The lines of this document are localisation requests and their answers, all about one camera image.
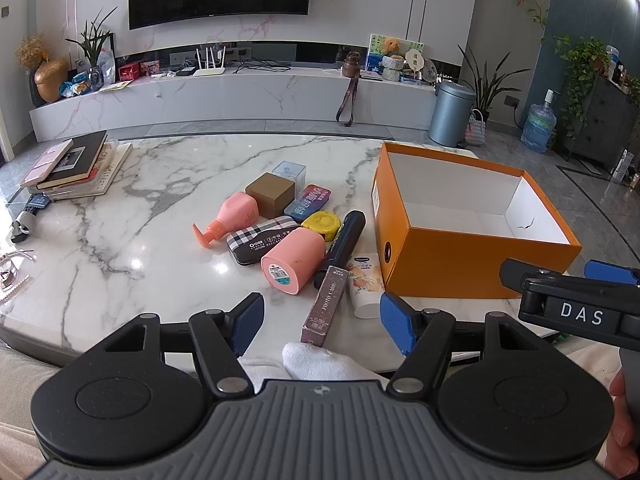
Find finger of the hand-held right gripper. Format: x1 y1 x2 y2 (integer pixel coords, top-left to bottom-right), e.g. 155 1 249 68
500 258 566 292
584 260 640 286

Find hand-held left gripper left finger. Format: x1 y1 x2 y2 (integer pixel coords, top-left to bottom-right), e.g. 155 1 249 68
102 292 265 397

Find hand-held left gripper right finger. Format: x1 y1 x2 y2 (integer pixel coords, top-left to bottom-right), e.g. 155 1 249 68
380 292 543 396

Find white cream tube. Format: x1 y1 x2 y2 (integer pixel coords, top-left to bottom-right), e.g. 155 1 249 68
345 252 386 320

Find orange cardboard box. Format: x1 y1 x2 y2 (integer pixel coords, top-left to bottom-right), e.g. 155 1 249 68
371 142 583 300

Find pink glitter card box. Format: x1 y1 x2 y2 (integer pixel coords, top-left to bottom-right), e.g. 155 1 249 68
300 266 351 347

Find pink cup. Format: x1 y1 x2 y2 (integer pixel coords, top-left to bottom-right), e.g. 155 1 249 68
260 227 327 295

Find plaid tin case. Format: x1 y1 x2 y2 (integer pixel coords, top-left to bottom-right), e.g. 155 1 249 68
226 215 301 266

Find dark blue bottle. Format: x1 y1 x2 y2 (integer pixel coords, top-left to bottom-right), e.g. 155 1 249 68
314 210 367 290

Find pink pump bottle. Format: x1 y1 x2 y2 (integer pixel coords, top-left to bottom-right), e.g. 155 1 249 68
192 191 259 249

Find yellow tape measure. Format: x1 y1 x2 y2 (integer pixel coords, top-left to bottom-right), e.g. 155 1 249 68
301 211 342 242

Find brown cardboard box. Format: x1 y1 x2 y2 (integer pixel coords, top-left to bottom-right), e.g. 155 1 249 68
245 172 296 220

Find blue and pink tin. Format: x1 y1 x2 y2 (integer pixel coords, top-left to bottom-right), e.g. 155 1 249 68
283 184 332 223

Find clear plastic box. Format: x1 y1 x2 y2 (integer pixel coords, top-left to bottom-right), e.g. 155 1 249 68
271 160 307 192

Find person's right hand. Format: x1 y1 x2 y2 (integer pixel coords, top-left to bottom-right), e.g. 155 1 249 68
605 372 640 480

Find white cloth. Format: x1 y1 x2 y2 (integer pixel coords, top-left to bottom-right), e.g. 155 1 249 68
239 342 373 393

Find blue water jug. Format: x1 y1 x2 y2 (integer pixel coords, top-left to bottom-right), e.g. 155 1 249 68
521 90 558 154

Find woven handbag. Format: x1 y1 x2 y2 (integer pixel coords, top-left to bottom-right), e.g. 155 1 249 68
465 109 487 146

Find grey cabinet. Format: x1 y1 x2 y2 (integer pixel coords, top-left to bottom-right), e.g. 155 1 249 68
565 75 640 173

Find grey pedal trash can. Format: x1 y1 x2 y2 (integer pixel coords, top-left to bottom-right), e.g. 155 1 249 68
428 80 476 148

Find snake plant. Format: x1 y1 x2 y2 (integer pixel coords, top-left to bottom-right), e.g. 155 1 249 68
457 45 524 122

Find green pothos plant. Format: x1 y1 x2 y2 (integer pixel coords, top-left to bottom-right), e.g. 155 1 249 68
552 35 612 137

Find marble tv cabinet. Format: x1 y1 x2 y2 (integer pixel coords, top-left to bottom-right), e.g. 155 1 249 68
29 65 436 143

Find black book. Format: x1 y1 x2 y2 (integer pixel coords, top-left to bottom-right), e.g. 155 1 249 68
36 130 109 191

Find round paper fan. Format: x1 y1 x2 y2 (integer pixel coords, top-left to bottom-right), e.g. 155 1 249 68
402 50 426 82

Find silver hair clip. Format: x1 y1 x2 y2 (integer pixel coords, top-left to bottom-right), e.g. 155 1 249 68
0 250 37 307

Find beige sofa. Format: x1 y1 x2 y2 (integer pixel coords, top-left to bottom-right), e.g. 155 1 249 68
0 347 63 480

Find white and grey gadget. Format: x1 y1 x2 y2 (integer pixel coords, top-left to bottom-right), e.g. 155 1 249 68
10 210 39 244

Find white router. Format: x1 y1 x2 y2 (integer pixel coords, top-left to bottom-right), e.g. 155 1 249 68
192 46 227 77

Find pink notebook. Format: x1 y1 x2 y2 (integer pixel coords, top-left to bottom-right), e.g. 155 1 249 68
20 139 74 189

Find painted canvas picture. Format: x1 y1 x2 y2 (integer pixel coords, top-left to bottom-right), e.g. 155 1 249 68
367 34 425 81

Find blue snack packet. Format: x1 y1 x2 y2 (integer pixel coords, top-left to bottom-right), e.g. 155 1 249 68
59 72 92 99

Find gold vase with dried flowers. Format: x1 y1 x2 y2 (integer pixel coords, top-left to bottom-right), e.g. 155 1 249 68
16 35 69 106

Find green plant in glass vase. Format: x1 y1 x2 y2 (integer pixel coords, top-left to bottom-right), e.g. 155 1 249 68
65 7 118 92

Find black cables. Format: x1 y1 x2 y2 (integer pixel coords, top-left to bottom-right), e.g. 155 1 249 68
234 56 292 74

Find brown bottle with strap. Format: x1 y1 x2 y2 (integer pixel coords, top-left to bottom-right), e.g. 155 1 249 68
336 51 362 127

